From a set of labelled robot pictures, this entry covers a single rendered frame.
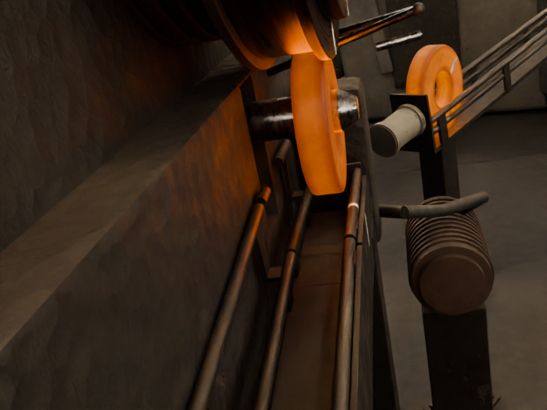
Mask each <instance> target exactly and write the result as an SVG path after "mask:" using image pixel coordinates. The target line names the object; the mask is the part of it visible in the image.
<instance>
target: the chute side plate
mask: <svg viewBox="0 0 547 410"><path fill-rule="evenodd" d="M365 217H366V222H365ZM372 218H373V214H372V208H371V202H370V192H369V186H368V179H367V175H363V176H362V187H361V201H360V210H359V220H358V223H359V229H358V235H357V269H356V272H355V291H354V311H353V331H352V369H351V389H350V408H349V410H373V301H374V252H373V247H372V241H371V229H372ZM366 223H367V228H366ZM367 229H368V234H369V240H370V245H369V240H368V234H367Z"/></svg>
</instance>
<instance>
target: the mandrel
mask: <svg viewBox="0 0 547 410"><path fill-rule="evenodd" d="M330 104H331V114H332V120H333V127H334V132H335V133H337V132H343V131H344V130H346V129H347V128H349V127H350V126H351V125H353V124H355V123H356V122H357V121H358V120H359V119H360V112H359V104H358V99H357V96H355V95H353V94H350V93H347V92H344V91H342V90H340V89H333V90H331V91H330ZM243 106H244V111H245V115H246V118H247V126H248V130H249V134H250V138H251V142H252V143H257V142H269V141H275V140H282V139H288V138H294V137H295V129H294V122H293V115H292V107H291V96H288V97H283V98H272V99H266V100H260V101H255V102H245V103H244V104H243Z"/></svg>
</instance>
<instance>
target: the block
mask: <svg viewBox="0 0 547 410"><path fill-rule="evenodd" d="M336 80H337V84H338V89H340V90H342V91H344V92H347V93H350V94H353V95H355V96H357V99H358V104H359V112H360V119H359V120H358V121H357V122H356V123H355V124H353V125H351V126H350V127H349V128H347V129H346V130H344V137H345V147H346V161H347V164H350V163H356V162H361V169H362V174H363V175H367V179H368V186H369V192H370V202H371V208H372V214H373V219H374V227H375V233H376V239H377V242H379V241H380V238H381V236H382V218H381V217H379V195H378V188H377V182H376V176H375V170H374V158H373V151H372V146H371V139H370V128H369V121H368V115H367V109H366V103H365V91H364V85H363V82H362V81H361V78H358V77H354V76H352V77H347V78H341V79H336Z"/></svg>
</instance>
